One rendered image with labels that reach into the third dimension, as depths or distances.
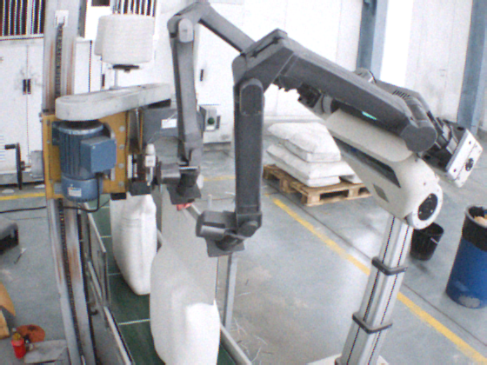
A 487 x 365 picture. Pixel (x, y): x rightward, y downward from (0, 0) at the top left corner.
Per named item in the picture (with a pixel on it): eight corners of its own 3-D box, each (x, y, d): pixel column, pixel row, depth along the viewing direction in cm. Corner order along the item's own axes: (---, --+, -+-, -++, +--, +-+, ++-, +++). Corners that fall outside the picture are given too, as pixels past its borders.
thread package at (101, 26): (134, 56, 156) (137, 13, 150) (96, 58, 150) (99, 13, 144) (125, 53, 168) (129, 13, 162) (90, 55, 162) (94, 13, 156)
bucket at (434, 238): (442, 258, 351) (450, 231, 342) (421, 266, 338) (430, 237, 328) (419, 243, 375) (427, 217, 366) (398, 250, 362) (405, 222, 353)
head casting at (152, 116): (201, 175, 179) (206, 101, 169) (140, 181, 168) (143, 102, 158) (176, 152, 204) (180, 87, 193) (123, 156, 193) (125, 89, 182)
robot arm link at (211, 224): (260, 225, 105) (256, 197, 111) (212, 216, 101) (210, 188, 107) (240, 255, 113) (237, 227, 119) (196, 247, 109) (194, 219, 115)
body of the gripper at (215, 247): (202, 233, 121) (210, 224, 114) (236, 228, 125) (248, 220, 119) (207, 256, 119) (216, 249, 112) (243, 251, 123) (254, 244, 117)
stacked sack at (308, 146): (363, 155, 444) (366, 141, 439) (311, 158, 414) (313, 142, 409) (338, 142, 478) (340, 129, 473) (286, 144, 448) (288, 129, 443)
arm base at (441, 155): (444, 121, 101) (423, 161, 103) (430, 103, 97) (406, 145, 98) (470, 130, 94) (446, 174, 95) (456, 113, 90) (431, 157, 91)
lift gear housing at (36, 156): (44, 182, 154) (43, 154, 150) (30, 183, 151) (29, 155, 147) (43, 172, 163) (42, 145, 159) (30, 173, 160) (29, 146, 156)
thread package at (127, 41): (157, 66, 135) (162, 13, 129) (105, 68, 127) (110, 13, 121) (143, 61, 149) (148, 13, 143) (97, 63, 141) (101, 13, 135)
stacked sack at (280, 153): (335, 163, 487) (338, 150, 482) (285, 169, 453) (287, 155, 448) (311, 151, 520) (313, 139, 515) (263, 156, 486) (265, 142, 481)
